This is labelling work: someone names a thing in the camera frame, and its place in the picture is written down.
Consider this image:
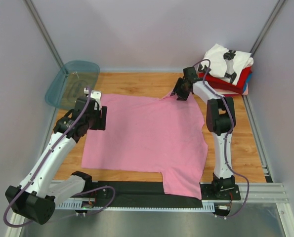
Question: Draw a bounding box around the pink t shirt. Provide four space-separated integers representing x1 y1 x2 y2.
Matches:
81 94 208 199

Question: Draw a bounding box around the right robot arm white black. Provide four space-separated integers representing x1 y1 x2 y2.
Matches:
171 67 236 199

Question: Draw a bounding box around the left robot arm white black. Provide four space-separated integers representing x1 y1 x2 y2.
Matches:
3 91 107 228

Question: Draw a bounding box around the red folded shirt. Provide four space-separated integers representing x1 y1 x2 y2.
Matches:
206 67 252 94

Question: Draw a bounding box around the light pink folded shirt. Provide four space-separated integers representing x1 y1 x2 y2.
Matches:
220 84 249 96

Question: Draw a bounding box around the teal transparent plastic bin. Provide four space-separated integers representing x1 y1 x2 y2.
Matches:
45 60 100 110

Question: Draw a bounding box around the white black printed folded shirt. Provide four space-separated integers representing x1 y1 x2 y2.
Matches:
196 44 254 85

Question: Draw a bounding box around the blue folded shirt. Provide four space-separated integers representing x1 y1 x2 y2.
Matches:
246 73 252 84

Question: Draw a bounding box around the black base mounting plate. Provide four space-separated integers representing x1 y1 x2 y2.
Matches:
92 181 241 208

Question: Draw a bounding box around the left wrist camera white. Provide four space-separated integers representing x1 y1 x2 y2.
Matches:
84 87 102 111

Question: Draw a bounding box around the slotted grey cable duct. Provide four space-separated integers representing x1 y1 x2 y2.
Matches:
55 200 216 212

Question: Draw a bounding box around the aluminium frame post right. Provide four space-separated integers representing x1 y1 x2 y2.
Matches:
251 0 288 57

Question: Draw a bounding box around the aluminium frame post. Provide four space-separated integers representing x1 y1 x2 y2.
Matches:
23 0 64 68
251 0 288 57

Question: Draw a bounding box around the aluminium frame post left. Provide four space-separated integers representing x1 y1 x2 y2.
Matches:
23 0 64 68

